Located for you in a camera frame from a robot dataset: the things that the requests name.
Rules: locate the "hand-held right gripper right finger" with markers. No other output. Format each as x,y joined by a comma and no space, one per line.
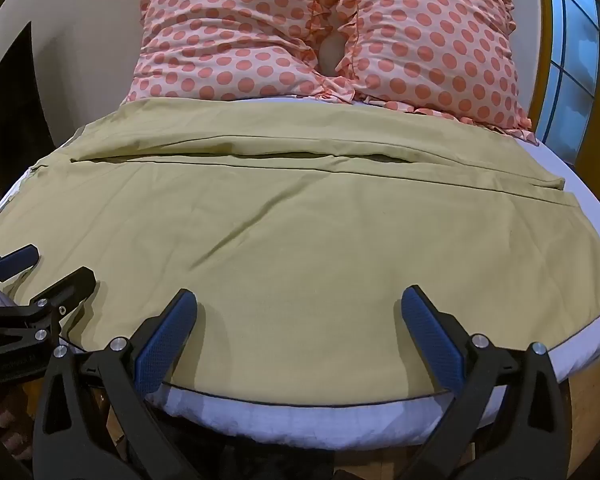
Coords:
430,340

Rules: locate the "blue glass window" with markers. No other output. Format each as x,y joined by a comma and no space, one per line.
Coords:
575,35

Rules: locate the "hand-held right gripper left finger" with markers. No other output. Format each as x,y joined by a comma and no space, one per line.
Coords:
164,342

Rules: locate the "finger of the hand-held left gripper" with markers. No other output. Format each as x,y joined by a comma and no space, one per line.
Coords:
16,261
70,285

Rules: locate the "dark wooden door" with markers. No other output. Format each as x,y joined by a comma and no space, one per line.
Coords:
15,110

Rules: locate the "pink polka dot pillow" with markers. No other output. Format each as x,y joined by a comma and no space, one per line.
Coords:
430,45
230,40

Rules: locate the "yellow-green bed sheet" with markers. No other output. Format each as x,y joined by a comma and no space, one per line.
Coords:
300,240

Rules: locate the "wooden bed frame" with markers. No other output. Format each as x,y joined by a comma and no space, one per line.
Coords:
592,400

